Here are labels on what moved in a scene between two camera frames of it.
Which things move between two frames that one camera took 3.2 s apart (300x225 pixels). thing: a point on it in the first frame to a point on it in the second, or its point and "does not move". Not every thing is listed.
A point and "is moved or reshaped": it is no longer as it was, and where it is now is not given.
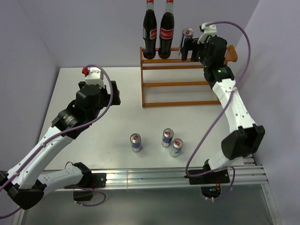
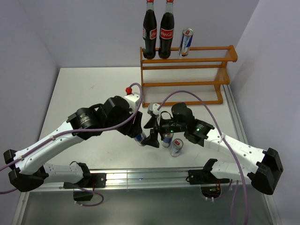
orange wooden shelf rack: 171,82 does not move
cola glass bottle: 167,31 does not move
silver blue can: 136,142 is moved or reshaped
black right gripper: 191,44 to 152,140
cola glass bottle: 149,31 does not move
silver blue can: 187,33 does not move
